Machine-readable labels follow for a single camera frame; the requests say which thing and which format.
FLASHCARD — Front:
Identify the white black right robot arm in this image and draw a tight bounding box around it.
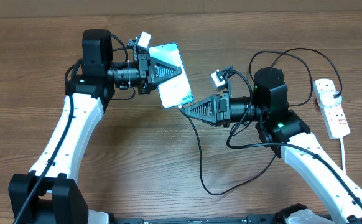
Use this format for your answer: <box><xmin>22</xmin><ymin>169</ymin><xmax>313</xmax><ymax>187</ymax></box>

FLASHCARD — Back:
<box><xmin>179</xmin><ymin>67</ymin><xmax>362</xmax><ymax>223</ymax></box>

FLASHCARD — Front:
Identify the blue Galaxy smartphone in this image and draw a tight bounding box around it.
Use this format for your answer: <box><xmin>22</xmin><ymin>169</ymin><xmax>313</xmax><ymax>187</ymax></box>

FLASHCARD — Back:
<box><xmin>149</xmin><ymin>42</ymin><xmax>193</xmax><ymax>108</ymax></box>

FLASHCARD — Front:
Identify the white charger plug adapter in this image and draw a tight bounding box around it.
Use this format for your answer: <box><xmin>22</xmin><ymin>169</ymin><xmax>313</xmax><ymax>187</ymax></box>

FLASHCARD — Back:
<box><xmin>317</xmin><ymin>91</ymin><xmax>342</xmax><ymax>108</ymax></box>

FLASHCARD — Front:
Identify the black USB charging cable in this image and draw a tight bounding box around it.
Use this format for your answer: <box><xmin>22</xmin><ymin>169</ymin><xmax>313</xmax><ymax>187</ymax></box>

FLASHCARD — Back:
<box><xmin>177</xmin><ymin>47</ymin><xmax>343</xmax><ymax>197</ymax></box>

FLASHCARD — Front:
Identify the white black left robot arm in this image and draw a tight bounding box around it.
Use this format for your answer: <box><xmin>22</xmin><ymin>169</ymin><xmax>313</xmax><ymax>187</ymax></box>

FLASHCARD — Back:
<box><xmin>8</xmin><ymin>29</ymin><xmax>183</xmax><ymax>223</ymax></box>

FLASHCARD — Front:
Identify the white power strip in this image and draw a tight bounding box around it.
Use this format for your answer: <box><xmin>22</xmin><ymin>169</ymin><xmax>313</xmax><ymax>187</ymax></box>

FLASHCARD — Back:
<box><xmin>313</xmin><ymin>79</ymin><xmax>350</xmax><ymax>139</ymax></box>

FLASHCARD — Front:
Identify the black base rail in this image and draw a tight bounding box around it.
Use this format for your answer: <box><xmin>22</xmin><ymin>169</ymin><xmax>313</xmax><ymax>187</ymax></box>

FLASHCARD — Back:
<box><xmin>109</xmin><ymin>213</ymin><xmax>276</xmax><ymax>224</ymax></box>

